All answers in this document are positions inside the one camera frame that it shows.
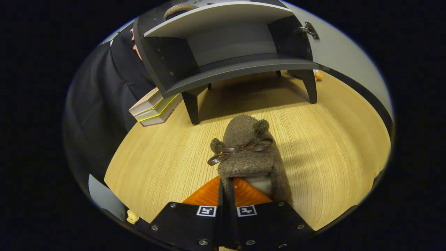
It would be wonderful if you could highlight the black backdrop cloth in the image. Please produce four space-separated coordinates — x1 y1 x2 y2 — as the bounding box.
63 21 157 182

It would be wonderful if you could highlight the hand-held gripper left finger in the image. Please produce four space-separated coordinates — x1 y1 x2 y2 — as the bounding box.
150 175 223 251

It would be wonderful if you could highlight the dark grey shoe cabinet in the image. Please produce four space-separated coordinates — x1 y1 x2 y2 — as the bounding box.
133 0 320 125

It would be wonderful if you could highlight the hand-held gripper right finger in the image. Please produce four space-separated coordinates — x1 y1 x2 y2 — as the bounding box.
232 177 316 251

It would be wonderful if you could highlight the brown fuzzy shoe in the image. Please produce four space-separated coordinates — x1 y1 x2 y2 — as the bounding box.
163 3 200 21
207 115 294 250

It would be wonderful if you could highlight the yellow edged book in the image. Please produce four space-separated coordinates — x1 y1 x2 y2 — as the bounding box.
135 93 182 122

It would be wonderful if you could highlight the white shoe cabinet door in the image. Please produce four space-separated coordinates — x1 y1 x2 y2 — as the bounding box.
280 0 396 135

